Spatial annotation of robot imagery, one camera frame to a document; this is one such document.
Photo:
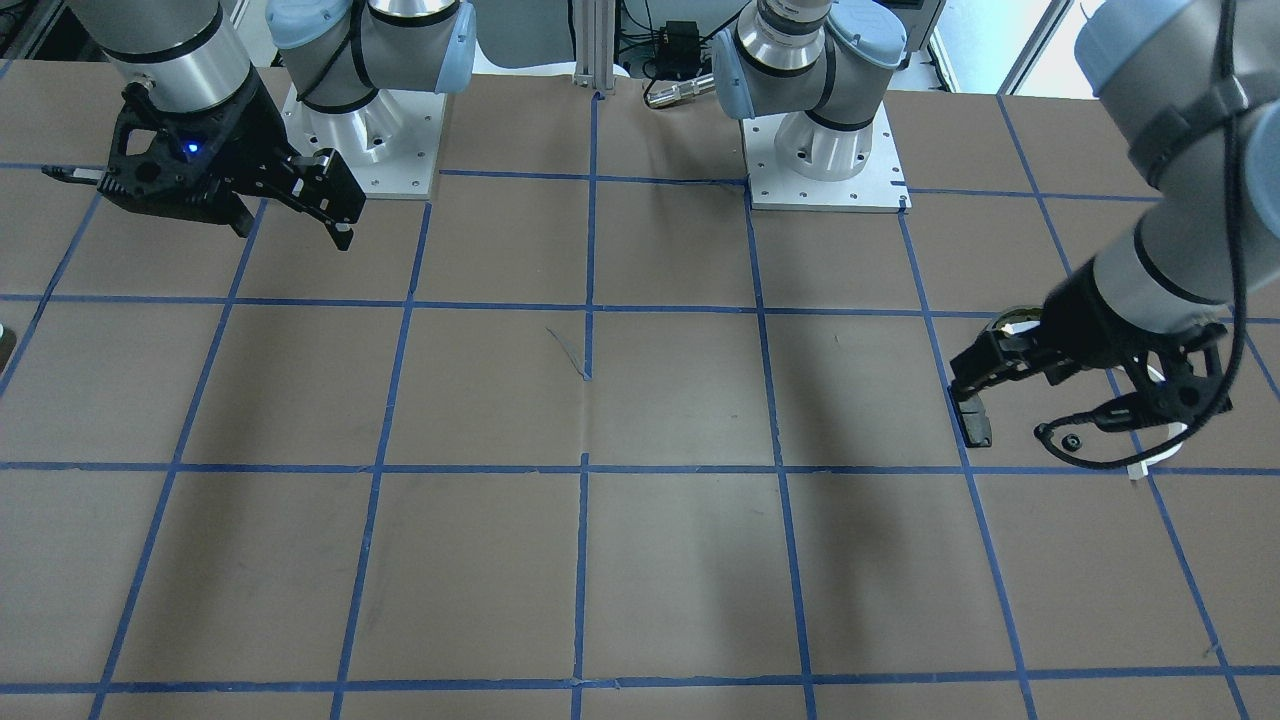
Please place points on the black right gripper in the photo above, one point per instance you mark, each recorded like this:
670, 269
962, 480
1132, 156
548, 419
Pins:
253, 133

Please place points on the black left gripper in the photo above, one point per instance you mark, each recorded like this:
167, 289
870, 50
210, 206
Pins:
1092, 318

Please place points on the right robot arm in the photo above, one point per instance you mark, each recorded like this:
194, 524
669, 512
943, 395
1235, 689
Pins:
339, 54

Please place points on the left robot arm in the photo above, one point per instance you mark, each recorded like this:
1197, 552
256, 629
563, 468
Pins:
1192, 87

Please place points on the olive curved brake shoe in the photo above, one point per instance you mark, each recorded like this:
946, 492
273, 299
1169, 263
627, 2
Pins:
1017, 320

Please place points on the dark grey brake pad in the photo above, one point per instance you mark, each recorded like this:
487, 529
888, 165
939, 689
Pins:
974, 422

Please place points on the white curved plastic part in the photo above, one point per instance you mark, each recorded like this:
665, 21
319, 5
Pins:
1140, 470

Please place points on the silver metal connector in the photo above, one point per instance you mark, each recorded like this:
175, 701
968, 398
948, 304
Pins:
680, 91

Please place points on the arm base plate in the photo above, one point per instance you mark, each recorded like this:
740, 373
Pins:
391, 145
795, 165

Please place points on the aluminium frame post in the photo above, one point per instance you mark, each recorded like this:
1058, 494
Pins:
594, 45

